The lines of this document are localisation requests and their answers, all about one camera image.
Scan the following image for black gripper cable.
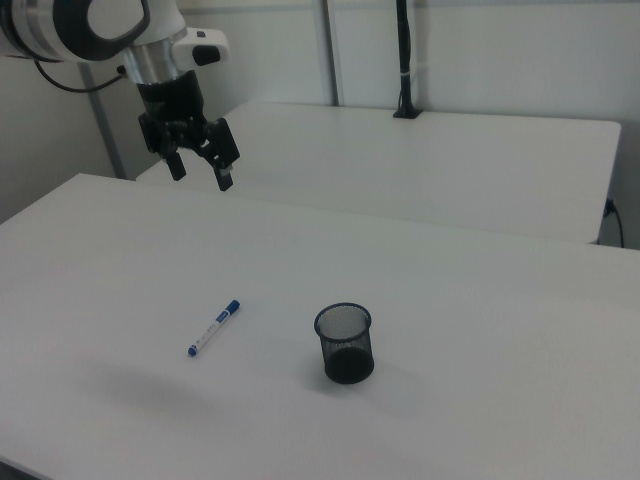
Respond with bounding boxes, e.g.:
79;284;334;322
33;58;127;94

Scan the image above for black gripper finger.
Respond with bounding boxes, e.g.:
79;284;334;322
148;130;188;183
198;116;241;193

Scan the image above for black cable with blue plug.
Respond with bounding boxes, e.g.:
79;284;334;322
603;197;627;249

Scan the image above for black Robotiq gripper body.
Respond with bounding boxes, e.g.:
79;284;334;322
135;69;211;152

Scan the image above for black mesh pen cup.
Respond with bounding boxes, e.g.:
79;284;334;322
313;301;376;386

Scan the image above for black pole with clamp base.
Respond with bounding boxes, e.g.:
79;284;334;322
392;0;424;120

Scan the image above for grey aluminium partition post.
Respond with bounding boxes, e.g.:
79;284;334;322
316;0;347;108

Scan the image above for white side table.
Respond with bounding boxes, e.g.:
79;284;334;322
135;101;623;246

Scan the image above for white marker with blue cap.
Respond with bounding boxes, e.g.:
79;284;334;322
187;298;243;358

